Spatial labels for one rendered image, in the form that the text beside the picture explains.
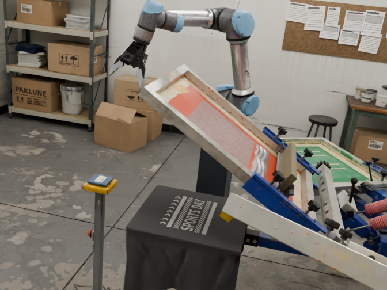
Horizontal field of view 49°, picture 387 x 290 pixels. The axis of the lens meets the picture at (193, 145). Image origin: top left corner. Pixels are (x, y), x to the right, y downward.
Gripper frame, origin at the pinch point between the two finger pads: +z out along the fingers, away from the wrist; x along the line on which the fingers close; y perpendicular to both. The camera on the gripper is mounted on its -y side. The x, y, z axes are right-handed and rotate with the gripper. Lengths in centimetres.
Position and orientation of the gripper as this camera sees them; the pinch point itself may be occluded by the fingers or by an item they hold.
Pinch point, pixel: (124, 83)
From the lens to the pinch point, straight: 181.6
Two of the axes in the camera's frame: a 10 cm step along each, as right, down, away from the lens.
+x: -9.0, -4.4, 0.6
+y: 2.1, -3.1, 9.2
